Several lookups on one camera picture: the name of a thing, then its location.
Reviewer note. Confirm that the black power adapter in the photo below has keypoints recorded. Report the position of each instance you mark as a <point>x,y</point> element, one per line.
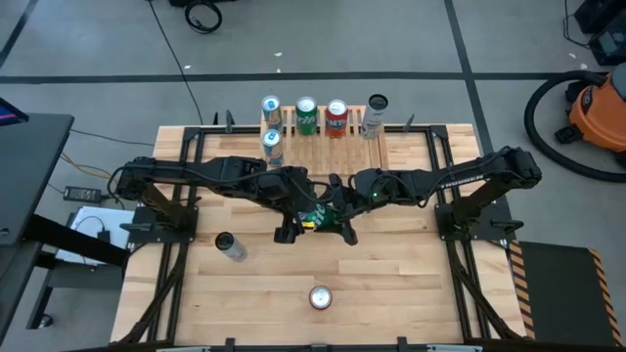
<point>82,194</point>

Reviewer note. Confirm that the black equipment box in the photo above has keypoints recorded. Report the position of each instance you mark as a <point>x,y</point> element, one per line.
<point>611,46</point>
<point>606,12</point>

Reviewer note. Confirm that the wooden slatted shelf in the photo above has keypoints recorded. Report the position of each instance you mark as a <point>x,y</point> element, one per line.
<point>342,154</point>

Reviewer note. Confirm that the white paper sheet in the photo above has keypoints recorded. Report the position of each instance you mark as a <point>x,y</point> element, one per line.
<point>88,220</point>

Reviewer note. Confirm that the orange shop vacuum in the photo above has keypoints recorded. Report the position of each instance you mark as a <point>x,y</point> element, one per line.
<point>601,112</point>
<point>530,119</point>

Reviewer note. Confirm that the black desk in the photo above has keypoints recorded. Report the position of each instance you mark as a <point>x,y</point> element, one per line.
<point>29,161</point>

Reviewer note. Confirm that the blue silver Red Bull can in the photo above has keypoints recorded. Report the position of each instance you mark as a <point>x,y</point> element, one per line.
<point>272,146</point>
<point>270,110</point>

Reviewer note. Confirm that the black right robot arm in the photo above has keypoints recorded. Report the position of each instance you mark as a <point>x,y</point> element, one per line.
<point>440,178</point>

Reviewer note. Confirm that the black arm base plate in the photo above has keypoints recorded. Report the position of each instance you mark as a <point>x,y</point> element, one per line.
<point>147,234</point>
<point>450,230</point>

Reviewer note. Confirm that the black hazard-striped mat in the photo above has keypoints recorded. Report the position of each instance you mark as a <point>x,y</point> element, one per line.
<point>557,293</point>

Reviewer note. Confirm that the red Fanta strawberry can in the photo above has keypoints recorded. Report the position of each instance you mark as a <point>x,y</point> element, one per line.
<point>320,297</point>
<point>336,119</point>

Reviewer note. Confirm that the white Celsius can black lid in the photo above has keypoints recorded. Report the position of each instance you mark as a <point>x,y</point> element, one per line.
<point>232,248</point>
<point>374,117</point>

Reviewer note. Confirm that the laptop screen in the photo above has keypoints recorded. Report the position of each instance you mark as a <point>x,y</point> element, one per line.
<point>10,115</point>

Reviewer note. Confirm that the green Sprite can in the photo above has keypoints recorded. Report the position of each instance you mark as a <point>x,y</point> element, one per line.
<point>306,117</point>
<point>326,217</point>

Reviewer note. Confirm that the small black charger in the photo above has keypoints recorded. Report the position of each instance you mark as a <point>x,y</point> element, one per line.
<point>103,236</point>

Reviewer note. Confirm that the black equipment case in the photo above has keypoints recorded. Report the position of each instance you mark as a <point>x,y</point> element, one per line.
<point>178,2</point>

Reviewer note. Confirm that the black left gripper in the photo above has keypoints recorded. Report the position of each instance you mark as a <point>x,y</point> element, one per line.
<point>296,198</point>

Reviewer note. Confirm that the black spring clamp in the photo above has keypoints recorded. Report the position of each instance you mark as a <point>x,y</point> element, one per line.
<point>229,343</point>
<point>215,118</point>
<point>402,343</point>
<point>410,123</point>

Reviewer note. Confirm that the yellow tag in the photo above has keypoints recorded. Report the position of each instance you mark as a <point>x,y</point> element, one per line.
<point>308,225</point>

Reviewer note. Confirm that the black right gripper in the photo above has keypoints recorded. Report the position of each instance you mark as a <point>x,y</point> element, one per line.
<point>362,195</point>

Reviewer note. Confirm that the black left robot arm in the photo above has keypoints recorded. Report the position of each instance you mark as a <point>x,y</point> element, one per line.
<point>220,173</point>

